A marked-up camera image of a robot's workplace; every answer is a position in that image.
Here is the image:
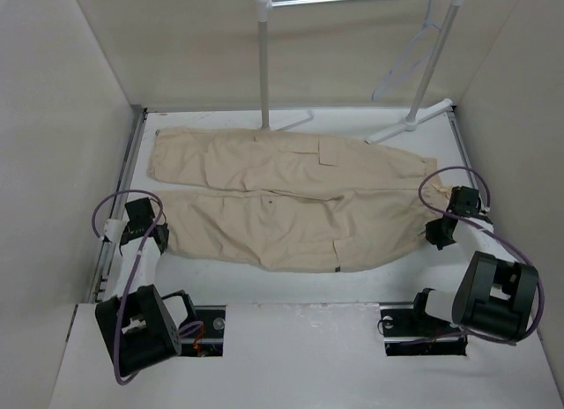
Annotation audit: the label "left aluminium table rail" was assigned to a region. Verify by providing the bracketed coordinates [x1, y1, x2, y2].
[85, 105, 147, 303]

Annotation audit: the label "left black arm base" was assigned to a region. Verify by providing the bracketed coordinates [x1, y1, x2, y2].
[141, 305, 226, 358]

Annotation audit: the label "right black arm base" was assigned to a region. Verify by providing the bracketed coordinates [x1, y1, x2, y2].
[376, 302, 468, 357]

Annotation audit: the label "white clothes rack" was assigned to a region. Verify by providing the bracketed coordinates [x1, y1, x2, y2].
[254, 0, 467, 145]

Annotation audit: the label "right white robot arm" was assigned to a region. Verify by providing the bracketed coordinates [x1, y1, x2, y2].
[408, 186, 539, 345]

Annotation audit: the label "beige trousers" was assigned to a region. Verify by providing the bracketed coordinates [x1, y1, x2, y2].
[147, 128, 451, 273]

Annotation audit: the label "light blue wire hanger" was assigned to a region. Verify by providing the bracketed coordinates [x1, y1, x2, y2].
[371, 0, 445, 101]

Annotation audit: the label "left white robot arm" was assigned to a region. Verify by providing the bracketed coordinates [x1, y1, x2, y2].
[91, 190, 205, 386]

